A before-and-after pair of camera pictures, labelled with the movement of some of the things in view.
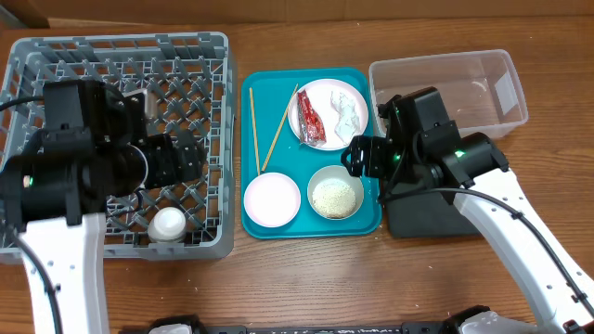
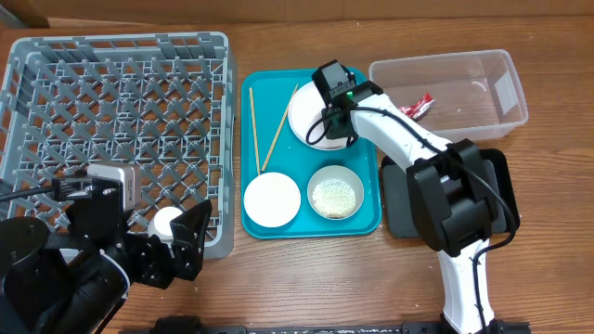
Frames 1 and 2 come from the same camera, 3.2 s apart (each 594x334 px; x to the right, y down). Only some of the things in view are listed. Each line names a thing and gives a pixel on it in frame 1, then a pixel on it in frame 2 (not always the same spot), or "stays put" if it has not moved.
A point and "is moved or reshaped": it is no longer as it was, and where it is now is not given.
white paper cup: (166, 224) stays put
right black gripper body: (379, 161) → (335, 130)
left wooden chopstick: (252, 117) stays put
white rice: (333, 199) stays put
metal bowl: (335, 194) stays put
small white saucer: (272, 199) stays put
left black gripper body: (162, 169) → (144, 259)
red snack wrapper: (312, 128) is moved or reshaped
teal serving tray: (269, 145) stays put
